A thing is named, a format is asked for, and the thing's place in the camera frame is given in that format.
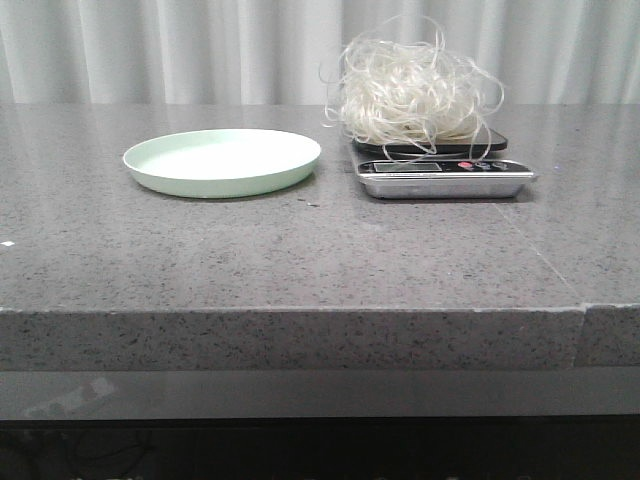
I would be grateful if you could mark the white vermicelli noodle bundle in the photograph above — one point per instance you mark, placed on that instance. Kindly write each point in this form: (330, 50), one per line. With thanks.
(418, 94)

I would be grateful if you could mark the silver digital kitchen scale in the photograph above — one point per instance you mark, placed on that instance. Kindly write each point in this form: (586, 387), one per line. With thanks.
(468, 168)

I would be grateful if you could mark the white pleated curtain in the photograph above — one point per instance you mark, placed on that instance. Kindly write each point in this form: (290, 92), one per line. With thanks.
(281, 52)

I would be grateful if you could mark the light green round plate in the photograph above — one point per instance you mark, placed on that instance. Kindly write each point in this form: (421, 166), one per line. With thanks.
(222, 163)

